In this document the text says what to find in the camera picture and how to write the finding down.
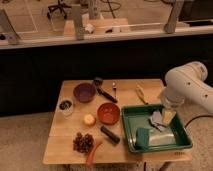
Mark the small white cup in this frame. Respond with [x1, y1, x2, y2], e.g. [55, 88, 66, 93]
[59, 99, 73, 116]

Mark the wooden table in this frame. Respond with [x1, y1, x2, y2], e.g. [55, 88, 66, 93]
[43, 79, 191, 164]

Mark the red bowl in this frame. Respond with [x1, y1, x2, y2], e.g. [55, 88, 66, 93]
[97, 102, 120, 125]

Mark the grey post right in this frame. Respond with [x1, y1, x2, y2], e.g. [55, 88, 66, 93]
[164, 0, 184, 34]

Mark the orange carrot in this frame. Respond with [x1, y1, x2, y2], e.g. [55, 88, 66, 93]
[86, 141, 103, 167]

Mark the bunch of dark grapes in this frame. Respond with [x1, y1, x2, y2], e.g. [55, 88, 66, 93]
[73, 132, 94, 154]

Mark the wooden board on ledge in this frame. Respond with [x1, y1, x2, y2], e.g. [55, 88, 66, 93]
[63, 18, 131, 36]

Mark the grey post middle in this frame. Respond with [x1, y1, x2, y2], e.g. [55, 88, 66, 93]
[72, 4, 84, 40]

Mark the grey post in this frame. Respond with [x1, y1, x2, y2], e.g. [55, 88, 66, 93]
[164, 0, 184, 34]
[72, 4, 84, 40]
[0, 9, 19, 45]

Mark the white object on ledge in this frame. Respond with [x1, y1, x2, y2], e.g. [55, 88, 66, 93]
[85, 24, 95, 34]

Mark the black office chair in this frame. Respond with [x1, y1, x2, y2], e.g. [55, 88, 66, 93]
[47, 0, 70, 19]

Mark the grey crumpled cloth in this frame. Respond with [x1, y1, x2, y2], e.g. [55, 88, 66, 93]
[149, 110, 166, 132]

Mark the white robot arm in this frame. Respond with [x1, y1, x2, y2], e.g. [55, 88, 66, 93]
[159, 61, 213, 115]

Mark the purple bowl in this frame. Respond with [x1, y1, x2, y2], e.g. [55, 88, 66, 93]
[73, 83, 96, 103]

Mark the yellow round fruit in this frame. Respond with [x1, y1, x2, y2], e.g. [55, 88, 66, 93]
[83, 114, 96, 126]

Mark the translucent grey gripper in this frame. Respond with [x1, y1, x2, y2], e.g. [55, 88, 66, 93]
[160, 87, 185, 108]

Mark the green plastic tray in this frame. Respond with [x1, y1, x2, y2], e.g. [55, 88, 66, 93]
[122, 104, 192, 153]

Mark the grey post left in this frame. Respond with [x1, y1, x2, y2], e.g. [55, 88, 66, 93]
[0, 9, 19, 45]

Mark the yellow sponge piece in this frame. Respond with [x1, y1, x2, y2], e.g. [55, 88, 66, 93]
[163, 109, 176, 124]

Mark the clear plastic bag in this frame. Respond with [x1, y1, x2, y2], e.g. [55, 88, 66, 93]
[149, 129, 176, 146]

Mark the green sponge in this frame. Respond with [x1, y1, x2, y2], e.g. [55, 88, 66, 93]
[135, 128, 149, 149]

